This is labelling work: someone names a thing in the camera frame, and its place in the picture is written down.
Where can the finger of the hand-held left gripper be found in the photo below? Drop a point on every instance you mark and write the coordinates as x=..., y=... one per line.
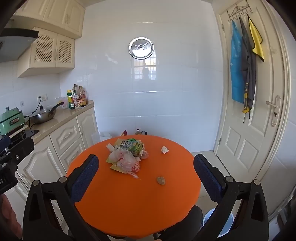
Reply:
x=4, y=143
x=23, y=148

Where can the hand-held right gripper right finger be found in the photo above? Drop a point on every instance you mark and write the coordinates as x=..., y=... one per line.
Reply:
x=208, y=178

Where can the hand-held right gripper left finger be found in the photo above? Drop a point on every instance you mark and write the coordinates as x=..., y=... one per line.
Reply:
x=85, y=178

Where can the clear plastic bag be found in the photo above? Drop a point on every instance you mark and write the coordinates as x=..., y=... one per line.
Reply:
x=110, y=147

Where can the light blue plastic bin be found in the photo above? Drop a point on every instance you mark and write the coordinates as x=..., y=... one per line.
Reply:
x=208, y=219

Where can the tan paper ball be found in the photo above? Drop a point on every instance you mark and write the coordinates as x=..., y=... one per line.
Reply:
x=161, y=180

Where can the beige wrapper with green end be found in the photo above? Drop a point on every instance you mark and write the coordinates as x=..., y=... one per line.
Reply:
x=119, y=141

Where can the white tissue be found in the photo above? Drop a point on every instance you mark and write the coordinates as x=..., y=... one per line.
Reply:
x=165, y=150

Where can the green drink carton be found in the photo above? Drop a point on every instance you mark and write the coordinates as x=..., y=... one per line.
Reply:
x=135, y=148

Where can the person's left forearm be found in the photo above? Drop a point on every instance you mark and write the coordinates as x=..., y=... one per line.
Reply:
x=9, y=217

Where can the black induction hob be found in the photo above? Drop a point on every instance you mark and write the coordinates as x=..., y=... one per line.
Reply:
x=30, y=133

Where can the green electric cooker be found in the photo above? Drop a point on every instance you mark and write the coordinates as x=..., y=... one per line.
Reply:
x=10, y=120

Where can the clear plastic storage container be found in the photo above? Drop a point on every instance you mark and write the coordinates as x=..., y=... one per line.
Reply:
x=99, y=139

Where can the cream base cabinet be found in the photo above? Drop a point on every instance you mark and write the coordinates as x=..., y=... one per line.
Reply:
x=67, y=136

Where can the white panel door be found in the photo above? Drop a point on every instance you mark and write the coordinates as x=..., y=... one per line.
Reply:
x=245, y=143

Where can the round orange table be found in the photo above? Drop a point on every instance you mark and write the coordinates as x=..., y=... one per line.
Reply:
x=129, y=204

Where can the beige countertop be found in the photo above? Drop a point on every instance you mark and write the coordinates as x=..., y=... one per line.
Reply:
x=64, y=114

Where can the red snack bag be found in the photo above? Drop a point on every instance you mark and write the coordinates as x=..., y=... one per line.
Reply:
x=123, y=133

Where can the clear plastic cup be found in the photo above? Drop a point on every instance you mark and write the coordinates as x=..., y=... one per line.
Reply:
x=61, y=103

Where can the dark green label bottle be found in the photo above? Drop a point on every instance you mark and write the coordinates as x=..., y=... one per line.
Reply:
x=72, y=104

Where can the yellow capped green bottle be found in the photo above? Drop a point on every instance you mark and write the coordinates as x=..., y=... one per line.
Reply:
x=69, y=98

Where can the cooking oil bottle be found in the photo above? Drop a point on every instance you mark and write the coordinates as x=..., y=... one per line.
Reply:
x=138, y=132

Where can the white red label sauce bottle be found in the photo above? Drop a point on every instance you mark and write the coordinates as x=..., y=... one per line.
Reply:
x=76, y=99

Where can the tall clear capped bottle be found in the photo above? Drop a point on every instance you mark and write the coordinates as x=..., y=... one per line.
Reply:
x=74, y=87

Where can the grey range hood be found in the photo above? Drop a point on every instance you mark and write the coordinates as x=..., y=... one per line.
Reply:
x=13, y=44

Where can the cream lattice door cabinet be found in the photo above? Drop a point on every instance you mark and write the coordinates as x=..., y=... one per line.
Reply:
x=46, y=49

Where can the blue apron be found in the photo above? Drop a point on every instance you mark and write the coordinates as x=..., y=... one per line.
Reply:
x=237, y=69

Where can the grey apron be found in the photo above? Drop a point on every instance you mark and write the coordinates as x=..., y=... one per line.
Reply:
x=248, y=69

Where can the round metal steamer plate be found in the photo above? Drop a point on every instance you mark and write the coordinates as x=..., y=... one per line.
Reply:
x=141, y=47

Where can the yellow cloth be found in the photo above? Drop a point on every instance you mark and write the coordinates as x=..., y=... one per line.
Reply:
x=257, y=41

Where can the white wall socket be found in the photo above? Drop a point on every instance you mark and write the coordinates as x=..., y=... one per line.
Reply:
x=44, y=97

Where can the cream wall cabinet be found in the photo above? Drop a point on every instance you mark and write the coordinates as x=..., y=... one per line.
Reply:
x=55, y=14

